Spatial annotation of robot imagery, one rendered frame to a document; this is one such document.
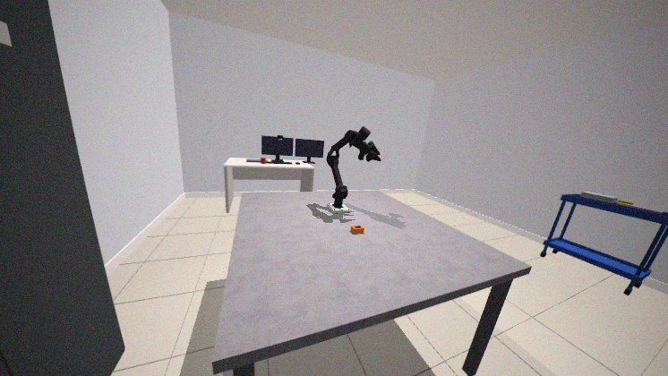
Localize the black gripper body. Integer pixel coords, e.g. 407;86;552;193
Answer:
359;141;375;162

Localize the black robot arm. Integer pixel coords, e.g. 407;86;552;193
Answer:
327;126;371;208

